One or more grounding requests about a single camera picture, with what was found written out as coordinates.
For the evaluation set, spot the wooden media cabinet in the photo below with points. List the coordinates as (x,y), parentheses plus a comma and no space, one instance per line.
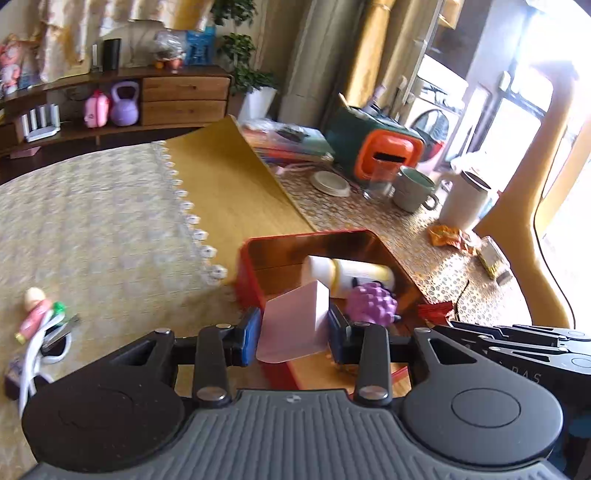
(184,87)

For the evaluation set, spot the white and yellow bottle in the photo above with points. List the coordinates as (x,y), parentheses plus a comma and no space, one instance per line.
(360,272)

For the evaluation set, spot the grey-green mug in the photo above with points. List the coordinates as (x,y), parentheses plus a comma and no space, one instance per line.
(411,191)

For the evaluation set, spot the pink doll figure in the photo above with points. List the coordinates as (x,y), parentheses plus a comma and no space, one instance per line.
(11,60)

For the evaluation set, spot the red tin box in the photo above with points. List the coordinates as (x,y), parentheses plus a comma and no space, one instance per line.
(277,251)

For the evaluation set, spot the white router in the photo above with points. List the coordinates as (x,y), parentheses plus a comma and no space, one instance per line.
(41,131)

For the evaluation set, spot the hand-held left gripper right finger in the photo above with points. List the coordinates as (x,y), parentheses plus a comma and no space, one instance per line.
(337,341)

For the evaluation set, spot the pink plastic stick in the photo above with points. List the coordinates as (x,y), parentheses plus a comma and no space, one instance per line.
(295,167)

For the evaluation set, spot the red snack packet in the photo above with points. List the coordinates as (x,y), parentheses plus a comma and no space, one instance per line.
(436,309)

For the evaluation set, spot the clear bag of fruit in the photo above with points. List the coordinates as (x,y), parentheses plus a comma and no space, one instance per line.
(168,46)

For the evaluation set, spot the tall potted plant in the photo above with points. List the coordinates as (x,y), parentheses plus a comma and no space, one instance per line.
(242,46)

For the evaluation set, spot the white jug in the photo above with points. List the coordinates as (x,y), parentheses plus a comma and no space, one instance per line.
(461,203)

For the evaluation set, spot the stack of books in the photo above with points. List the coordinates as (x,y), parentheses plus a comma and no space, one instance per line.
(295,138)

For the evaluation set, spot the washing machine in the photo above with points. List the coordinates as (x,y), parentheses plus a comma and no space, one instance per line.
(434,124)

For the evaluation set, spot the black cylinder speaker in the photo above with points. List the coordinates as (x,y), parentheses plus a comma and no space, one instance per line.
(111,53)

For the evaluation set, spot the pink tube with cream cap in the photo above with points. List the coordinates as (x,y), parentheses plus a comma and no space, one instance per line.
(34,318)

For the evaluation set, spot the covered standing air conditioner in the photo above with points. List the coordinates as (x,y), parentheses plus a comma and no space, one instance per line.
(309,55)

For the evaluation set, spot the round cream coaster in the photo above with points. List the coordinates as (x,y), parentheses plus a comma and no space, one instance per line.
(328,182)

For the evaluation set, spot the pink toy case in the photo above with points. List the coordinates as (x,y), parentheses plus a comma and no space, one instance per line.
(96,110)

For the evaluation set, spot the purple spiky toy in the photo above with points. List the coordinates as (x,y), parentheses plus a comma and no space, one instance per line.
(371,302)

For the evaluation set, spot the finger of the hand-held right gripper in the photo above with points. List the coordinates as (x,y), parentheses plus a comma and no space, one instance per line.
(517,333)
(535,356)

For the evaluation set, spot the clear glass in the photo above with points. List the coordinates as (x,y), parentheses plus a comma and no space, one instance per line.
(378,180)

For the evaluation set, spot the cream quilted table mat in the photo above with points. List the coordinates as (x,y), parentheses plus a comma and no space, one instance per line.
(92,221)

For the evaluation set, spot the yellow curtain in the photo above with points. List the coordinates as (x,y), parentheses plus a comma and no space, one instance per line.
(378,60)

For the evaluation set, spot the yellow and white packet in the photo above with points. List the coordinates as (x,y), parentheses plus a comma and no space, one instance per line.
(491,256)

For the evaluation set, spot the orange snack wrapper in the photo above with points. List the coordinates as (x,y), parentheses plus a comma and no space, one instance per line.
(445,236)

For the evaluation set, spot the blue printed box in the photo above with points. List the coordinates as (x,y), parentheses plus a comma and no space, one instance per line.
(201,46)

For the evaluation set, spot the white sunglasses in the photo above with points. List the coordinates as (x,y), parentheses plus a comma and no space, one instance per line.
(32,350)

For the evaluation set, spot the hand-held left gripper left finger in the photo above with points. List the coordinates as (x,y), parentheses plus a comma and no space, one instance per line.
(251,339)

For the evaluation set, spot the purple kettlebell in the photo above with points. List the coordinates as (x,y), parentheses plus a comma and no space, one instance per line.
(123,110)

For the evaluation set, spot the white scalloped panel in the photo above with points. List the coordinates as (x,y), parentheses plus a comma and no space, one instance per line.
(138,44)

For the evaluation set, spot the yellow chair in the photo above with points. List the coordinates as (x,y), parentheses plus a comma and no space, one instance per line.
(517,217)

